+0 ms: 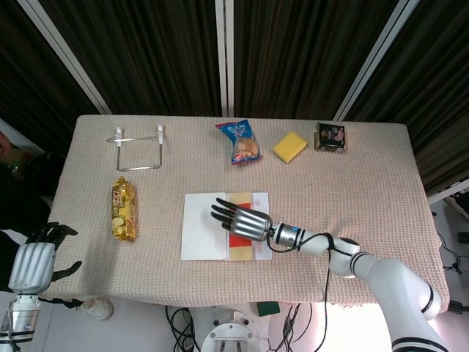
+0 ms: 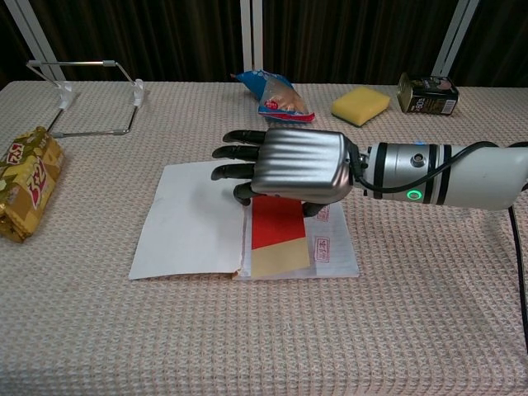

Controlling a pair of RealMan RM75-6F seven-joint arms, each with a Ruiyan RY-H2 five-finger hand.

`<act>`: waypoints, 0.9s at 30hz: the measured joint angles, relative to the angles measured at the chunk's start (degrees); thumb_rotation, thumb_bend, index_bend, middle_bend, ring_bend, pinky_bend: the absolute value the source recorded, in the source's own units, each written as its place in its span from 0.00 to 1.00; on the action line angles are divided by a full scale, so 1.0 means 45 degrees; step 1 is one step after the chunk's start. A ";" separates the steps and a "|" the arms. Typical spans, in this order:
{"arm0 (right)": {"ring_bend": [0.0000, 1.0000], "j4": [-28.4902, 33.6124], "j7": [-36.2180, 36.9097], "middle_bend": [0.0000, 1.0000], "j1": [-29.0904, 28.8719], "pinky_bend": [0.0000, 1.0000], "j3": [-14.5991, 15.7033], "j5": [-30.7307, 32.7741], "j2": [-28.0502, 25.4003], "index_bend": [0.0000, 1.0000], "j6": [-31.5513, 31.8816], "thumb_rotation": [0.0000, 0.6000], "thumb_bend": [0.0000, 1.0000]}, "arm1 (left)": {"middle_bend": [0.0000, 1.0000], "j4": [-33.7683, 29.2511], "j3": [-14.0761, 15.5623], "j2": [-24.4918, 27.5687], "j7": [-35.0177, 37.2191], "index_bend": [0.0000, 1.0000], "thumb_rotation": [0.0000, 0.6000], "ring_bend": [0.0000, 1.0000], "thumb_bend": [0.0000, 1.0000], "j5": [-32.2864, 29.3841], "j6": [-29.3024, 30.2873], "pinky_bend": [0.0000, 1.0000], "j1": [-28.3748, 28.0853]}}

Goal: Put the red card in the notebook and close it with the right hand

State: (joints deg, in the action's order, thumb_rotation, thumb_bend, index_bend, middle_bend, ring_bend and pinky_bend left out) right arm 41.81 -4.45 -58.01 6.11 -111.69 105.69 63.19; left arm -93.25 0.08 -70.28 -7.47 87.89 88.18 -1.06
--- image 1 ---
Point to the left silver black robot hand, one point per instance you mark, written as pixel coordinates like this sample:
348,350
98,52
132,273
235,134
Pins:
31,264

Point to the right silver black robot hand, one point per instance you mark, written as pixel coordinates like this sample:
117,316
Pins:
249,223

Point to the red and tan bookmark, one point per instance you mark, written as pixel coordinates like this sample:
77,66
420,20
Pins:
240,199

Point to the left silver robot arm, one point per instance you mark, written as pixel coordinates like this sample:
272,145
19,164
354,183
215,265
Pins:
20,319

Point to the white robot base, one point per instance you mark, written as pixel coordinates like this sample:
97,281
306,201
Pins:
229,330

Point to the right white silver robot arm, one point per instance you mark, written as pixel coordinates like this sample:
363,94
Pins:
388,278

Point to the open white notebook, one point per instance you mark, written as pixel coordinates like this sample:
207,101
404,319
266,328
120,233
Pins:
199,242

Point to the person in dark clothes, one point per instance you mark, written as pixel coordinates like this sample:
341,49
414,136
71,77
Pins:
18,205

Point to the white shoe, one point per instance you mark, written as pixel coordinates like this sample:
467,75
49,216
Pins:
97,308

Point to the blue snack bag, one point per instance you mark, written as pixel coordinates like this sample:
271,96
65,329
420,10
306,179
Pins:
242,143

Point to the yellow sponge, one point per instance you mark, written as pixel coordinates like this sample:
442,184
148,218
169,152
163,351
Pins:
289,146

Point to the green pad under table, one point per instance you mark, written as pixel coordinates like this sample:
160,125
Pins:
267,308

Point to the beige woven tablecloth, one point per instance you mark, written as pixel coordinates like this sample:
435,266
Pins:
329,190

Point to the gold foil snack packet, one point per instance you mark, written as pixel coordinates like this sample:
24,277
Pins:
124,210

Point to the black food tin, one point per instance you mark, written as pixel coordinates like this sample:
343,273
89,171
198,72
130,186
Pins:
329,137

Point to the white partition frame post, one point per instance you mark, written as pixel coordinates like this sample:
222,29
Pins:
377,55
224,55
62,55

